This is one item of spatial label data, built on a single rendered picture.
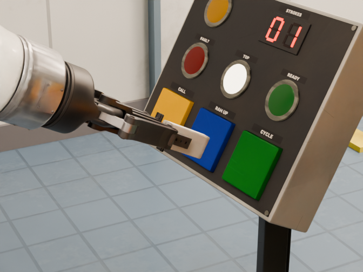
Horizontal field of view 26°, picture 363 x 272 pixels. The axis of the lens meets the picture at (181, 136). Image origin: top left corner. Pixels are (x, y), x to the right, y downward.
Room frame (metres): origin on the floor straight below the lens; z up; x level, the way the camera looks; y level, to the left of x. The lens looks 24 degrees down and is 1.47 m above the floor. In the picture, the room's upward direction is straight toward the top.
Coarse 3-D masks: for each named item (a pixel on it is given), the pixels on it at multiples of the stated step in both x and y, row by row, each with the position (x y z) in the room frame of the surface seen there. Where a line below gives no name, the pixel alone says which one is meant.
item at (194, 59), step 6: (198, 48) 1.15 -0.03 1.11; (192, 54) 1.15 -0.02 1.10; (198, 54) 1.14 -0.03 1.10; (204, 54) 1.13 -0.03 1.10; (186, 60) 1.15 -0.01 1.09; (192, 60) 1.14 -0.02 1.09; (198, 60) 1.13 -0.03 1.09; (186, 66) 1.14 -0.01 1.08; (192, 66) 1.13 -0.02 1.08; (198, 66) 1.12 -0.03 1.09; (186, 72) 1.14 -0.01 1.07; (192, 72) 1.13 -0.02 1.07
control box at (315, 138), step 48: (240, 0) 1.14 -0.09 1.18; (192, 48) 1.16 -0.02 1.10; (240, 48) 1.08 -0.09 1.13; (288, 48) 1.02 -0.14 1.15; (336, 48) 0.96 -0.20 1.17; (192, 96) 1.10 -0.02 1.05; (240, 96) 1.03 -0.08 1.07; (336, 96) 0.93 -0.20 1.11; (288, 144) 0.93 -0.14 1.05; (336, 144) 0.94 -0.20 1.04; (240, 192) 0.94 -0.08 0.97; (288, 192) 0.89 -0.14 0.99
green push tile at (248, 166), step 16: (240, 144) 0.97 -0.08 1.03; (256, 144) 0.95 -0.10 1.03; (272, 144) 0.94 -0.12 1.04; (240, 160) 0.96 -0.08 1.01; (256, 160) 0.94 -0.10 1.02; (272, 160) 0.92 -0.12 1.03; (224, 176) 0.96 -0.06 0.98; (240, 176) 0.94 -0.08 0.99; (256, 176) 0.92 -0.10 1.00; (256, 192) 0.91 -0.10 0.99
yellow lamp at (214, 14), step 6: (216, 0) 1.17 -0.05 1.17; (222, 0) 1.16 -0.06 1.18; (210, 6) 1.18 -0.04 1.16; (216, 6) 1.16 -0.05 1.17; (222, 6) 1.16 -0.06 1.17; (210, 12) 1.17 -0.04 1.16; (216, 12) 1.16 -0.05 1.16; (222, 12) 1.15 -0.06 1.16; (210, 18) 1.16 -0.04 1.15; (216, 18) 1.15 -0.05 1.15
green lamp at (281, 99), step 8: (280, 88) 0.99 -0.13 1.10; (288, 88) 0.98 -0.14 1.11; (272, 96) 0.99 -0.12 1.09; (280, 96) 0.98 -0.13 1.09; (288, 96) 0.97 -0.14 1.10; (272, 104) 0.98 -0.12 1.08; (280, 104) 0.97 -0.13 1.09; (288, 104) 0.96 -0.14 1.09; (272, 112) 0.97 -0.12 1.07; (280, 112) 0.96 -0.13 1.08
